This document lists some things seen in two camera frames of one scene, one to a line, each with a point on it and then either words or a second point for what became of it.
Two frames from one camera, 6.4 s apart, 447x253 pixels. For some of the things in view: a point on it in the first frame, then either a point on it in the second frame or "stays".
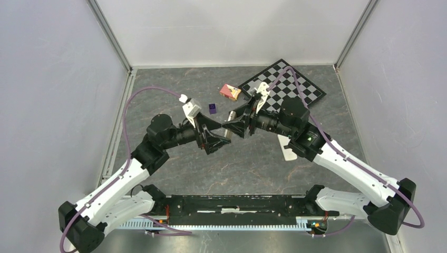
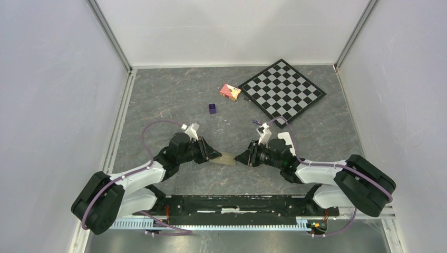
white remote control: (228, 133) -> (226, 158)
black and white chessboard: (284, 88) stays
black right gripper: (237, 127) -> (249, 156)
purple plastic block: (212, 108) stays
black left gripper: (213, 143) -> (206, 152)
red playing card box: (230, 91) stays
